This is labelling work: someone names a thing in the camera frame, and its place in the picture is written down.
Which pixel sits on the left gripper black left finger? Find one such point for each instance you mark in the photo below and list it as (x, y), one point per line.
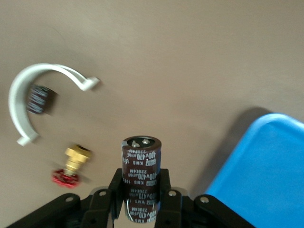
(95, 209)

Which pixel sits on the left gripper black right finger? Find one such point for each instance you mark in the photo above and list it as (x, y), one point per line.
(180, 209)

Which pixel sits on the small black connector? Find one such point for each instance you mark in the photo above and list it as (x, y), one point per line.
(141, 171)
(38, 101)

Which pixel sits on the blue plastic tray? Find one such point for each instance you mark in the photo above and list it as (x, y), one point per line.
(266, 171)

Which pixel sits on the white curved plastic clip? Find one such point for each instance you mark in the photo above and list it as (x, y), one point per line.
(16, 104)

